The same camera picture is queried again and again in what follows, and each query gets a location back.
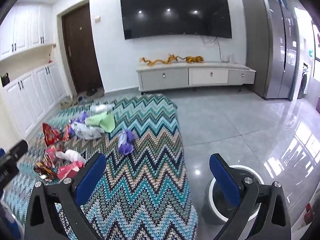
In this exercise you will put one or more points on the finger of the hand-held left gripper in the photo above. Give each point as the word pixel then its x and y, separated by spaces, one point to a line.
pixel 18 147

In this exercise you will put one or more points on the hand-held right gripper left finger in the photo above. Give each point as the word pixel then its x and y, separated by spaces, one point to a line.
pixel 90 178

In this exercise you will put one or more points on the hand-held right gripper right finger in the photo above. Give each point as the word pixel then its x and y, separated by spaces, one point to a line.
pixel 225 180

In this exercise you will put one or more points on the grey trash can white rim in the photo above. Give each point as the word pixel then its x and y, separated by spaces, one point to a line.
pixel 212 215

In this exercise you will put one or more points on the pale green paper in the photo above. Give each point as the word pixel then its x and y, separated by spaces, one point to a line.
pixel 95 119

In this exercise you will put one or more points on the pink red paper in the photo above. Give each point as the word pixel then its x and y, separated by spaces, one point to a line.
pixel 68 171

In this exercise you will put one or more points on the crumpled white tissue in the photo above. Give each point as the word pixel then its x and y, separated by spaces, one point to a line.
pixel 71 155

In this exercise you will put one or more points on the pink snack packet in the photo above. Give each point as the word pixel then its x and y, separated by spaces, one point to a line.
pixel 52 152

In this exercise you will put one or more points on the brown gold wrapper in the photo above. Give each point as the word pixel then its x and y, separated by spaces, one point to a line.
pixel 46 170

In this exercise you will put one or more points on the zigzag patterned blanket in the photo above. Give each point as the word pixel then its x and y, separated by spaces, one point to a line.
pixel 140 180

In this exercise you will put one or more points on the orange red snack packet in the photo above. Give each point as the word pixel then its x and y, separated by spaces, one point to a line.
pixel 67 133

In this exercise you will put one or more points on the bright green paper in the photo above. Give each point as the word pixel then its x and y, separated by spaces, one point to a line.
pixel 108 125

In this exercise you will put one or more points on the white base cabinets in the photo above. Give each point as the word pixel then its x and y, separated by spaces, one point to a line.
pixel 32 92

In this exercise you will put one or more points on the beige slipper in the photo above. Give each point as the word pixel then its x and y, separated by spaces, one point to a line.
pixel 66 104

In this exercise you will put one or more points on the black bag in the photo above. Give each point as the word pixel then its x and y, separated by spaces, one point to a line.
pixel 5 80

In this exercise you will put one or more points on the clear plastic bag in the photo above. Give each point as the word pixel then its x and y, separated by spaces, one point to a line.
pixel 101 108

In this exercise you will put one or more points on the grey slipper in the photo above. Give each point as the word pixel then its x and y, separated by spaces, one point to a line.
pixel 81 99

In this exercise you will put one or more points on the black shoes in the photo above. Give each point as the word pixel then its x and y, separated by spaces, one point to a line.
pixel 91 92

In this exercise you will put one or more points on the dark brown door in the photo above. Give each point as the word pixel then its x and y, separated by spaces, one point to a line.
pixel 80 50

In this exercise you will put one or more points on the white television cabinet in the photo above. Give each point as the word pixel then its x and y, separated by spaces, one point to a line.
pixel 165 76

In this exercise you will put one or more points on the white router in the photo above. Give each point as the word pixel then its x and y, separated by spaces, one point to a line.
pixel 228 58

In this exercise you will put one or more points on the golden striped ornament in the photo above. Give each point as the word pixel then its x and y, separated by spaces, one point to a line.
pixel 195 59

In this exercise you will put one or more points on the washing machine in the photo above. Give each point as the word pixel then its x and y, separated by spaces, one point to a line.
pixel 303 82

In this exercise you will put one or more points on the golden dragon ornament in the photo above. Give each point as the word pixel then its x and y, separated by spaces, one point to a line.
pixel 160 61

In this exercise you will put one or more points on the silver refrigerator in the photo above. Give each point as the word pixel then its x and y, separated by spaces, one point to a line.
pixel 270 50

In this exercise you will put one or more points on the white light switch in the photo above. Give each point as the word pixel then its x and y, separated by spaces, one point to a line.
pixel 97 18

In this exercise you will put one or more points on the wall-mounted black television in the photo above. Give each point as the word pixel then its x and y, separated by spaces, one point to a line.
pixel 175 10

